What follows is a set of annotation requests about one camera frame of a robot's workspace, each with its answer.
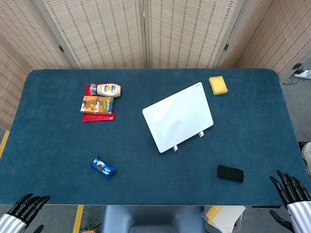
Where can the orange snack box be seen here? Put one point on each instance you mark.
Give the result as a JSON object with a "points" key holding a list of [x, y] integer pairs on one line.
{"points": [[97, 104]]}

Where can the small white board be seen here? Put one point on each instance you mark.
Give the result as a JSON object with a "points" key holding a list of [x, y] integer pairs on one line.
{"points": [[177, 117]]}

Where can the white power strip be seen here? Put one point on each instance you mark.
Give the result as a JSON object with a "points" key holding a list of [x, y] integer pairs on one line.
{"points": [[303, 73]]}

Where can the yellow paper envelopes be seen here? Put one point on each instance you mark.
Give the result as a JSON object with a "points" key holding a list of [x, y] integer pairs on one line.
{"points": [[224, 217]]}

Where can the woven folding screen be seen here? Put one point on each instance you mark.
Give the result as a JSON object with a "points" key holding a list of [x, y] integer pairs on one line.
{"points": [[150, 31]]}

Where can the black eraser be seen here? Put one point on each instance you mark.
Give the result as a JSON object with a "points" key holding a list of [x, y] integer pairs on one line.
{"points": [[230, 173]]}

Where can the yellow sponge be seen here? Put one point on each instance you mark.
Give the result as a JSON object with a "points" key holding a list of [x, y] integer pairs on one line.
{"points": [[218, 85]]}

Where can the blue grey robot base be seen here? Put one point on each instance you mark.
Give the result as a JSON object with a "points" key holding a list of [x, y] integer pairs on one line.
{"points": [[153, 219]]}

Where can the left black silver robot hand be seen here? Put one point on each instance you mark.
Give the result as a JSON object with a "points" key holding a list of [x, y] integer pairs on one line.
{"points": [[23, 211]]}

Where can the blue table mat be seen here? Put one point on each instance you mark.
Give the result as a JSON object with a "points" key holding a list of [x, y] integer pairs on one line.
{"points": [[150, 136]]}

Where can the blue cookie packet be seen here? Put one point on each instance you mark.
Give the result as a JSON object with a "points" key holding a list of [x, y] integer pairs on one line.
{"points": [[103, 167]]}

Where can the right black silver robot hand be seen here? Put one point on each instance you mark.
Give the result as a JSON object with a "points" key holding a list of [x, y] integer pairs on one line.
{"points": [[292, 194]]}

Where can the small white plastic block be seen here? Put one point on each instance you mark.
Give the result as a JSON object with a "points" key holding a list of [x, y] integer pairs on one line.
{"points": [[176, 148], [201, 134]]}

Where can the mayonnaise squeeze bottle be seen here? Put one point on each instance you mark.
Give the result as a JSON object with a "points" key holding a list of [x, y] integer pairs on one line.
{"points": [[107, 89]]}

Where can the white shoe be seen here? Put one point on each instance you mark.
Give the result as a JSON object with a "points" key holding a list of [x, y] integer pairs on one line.
{"points": [[307, 155]]}

